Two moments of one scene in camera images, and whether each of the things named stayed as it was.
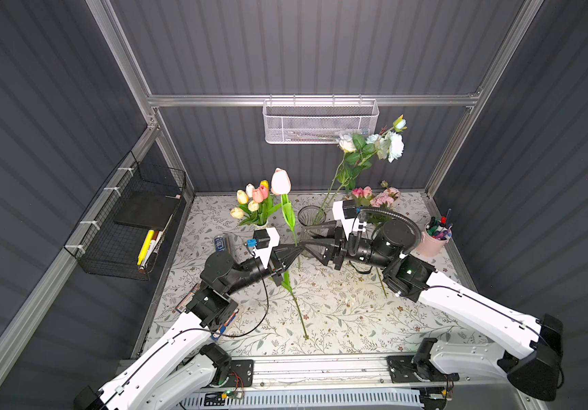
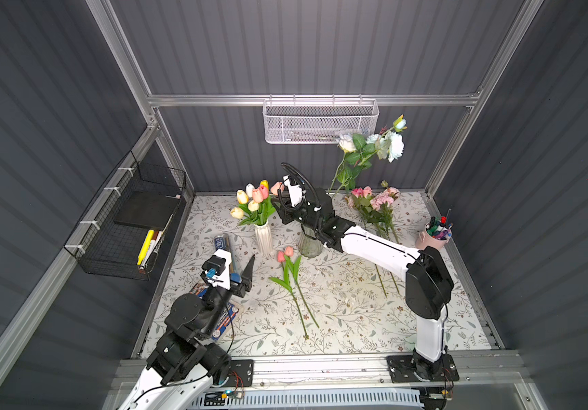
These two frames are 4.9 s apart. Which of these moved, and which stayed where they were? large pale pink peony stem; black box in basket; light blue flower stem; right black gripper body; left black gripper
Moved: right black gripper body; left black gripper
Stayed: black box in basket; large pale pink peony stem; light blue flower stem
